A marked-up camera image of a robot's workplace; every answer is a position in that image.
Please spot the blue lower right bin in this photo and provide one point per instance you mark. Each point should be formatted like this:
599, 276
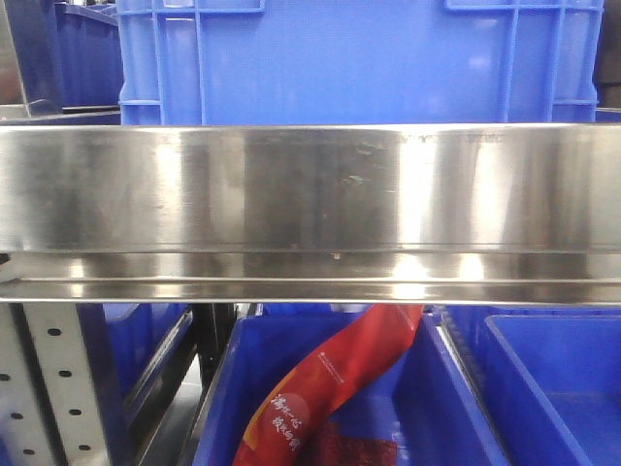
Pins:
548, 377

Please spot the dark blue background bin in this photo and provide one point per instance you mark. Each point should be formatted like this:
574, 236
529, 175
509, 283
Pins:
58, 55

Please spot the stainless steel shelf rail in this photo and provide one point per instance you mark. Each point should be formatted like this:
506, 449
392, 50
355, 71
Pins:
449, 213

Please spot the perforated metal shelf post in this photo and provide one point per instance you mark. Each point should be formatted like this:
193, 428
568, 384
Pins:
50, 412

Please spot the blue lower middle bin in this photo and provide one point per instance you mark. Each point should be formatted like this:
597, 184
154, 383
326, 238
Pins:
421, 412

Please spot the red snack bag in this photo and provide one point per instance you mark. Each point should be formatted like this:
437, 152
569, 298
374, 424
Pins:
324, 380

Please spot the large blue storage bin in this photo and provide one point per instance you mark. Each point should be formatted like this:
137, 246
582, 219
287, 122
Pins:
357, 62

